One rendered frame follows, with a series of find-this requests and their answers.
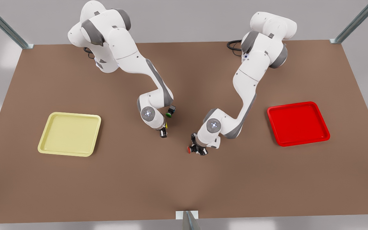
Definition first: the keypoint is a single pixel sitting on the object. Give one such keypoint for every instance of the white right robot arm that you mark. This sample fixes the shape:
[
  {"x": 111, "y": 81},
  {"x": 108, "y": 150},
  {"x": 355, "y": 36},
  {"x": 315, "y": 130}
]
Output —
[{"x": 123, "y": 48}]

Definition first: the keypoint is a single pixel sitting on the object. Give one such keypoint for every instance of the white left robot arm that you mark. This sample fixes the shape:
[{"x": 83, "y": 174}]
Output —
[{"x": 254, "y": 70}]

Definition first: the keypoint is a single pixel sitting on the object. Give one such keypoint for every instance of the pale yellow square tray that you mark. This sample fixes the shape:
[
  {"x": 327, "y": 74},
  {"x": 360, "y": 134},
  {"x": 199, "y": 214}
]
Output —
[{"x": 69, "y": 134}]

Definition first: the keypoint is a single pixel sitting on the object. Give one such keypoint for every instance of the red square tray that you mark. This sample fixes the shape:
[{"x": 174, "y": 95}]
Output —
[{"x": 298, "y": 124}]

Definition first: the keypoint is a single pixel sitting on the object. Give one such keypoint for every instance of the green capped switch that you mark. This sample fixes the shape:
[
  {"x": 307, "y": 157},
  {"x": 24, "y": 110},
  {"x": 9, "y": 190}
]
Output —
[{"x": 170, "y": 111}]

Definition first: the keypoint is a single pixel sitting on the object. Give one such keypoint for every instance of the silver frame post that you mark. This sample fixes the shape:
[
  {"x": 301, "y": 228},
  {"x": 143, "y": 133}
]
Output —
[
  {"x": 188, "y": 221},
  {"x": 2, "y": 24},
  {"x": 356, "y": 21}
]

